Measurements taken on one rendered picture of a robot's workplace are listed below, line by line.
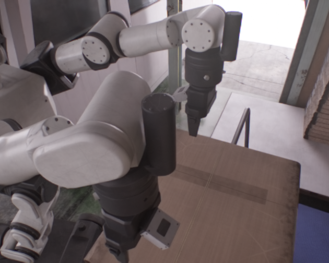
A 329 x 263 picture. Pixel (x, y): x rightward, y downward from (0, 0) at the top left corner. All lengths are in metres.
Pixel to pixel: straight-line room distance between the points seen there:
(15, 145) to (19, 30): 1.01
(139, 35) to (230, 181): 0.43
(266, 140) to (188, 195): 1.77
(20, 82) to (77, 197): 1.48
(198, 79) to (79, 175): 0.37
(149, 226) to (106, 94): 0.20
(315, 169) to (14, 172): 2.14
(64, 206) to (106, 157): 1.86
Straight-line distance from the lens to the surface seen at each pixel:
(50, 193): 0.99
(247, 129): 1.43
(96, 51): 0.62
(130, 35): 0.60
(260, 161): 0.74
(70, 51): 0.73
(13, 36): 1.32
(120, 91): 0.27
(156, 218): 0.38
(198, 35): 0.49
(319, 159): 2.37
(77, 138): 0.22
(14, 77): 0.76
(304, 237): 1.76
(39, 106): 0.73
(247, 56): 4.07
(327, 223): 1.88
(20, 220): 1.25
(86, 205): 2.02
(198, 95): 0.57
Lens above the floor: 1.63
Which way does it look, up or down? 42 degrees down
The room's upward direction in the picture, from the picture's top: 3 degrees counter-clockwise
